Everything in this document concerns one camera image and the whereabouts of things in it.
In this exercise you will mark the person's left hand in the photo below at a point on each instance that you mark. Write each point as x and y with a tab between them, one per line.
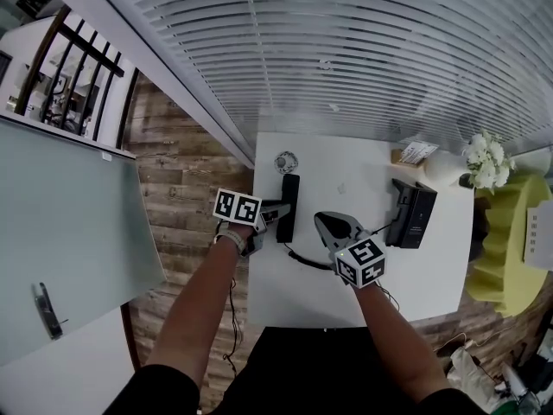
242	230

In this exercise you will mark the white square table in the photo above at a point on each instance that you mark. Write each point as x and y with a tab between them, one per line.
345	162

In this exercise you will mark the round table with green cloth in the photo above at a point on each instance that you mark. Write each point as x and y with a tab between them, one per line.
505	253

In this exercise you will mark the wooden card holder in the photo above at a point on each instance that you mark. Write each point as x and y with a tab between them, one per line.
415	151

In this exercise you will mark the white flower bouquet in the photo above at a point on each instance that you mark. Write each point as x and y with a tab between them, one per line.
488	171

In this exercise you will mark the black telephone handset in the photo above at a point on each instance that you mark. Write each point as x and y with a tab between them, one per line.
290	188

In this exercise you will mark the white wristband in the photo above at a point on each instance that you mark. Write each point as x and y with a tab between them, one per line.
233	241

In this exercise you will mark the white box appliance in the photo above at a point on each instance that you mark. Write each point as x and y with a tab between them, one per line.
542	236

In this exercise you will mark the person's left forearm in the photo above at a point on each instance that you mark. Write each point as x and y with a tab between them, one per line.
194	309

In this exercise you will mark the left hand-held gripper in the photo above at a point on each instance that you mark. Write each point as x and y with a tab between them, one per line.
237	206

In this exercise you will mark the white vase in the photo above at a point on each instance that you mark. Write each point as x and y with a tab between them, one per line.
443	167

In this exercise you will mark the person's right forearm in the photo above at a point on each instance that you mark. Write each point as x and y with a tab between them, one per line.
393	340

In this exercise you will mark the person's black clothing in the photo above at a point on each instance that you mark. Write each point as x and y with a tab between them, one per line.
302	374

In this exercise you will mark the black stair railing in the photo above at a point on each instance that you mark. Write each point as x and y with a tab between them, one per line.
93	48

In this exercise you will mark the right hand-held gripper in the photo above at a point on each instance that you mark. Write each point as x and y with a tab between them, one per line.
360	262

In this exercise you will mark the frosted glass door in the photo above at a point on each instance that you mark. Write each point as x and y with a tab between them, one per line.
65	231

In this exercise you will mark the black telephone base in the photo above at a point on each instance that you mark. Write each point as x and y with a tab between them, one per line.
417	218

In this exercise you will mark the white cloth bundle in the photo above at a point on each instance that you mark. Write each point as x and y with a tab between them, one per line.
468	374

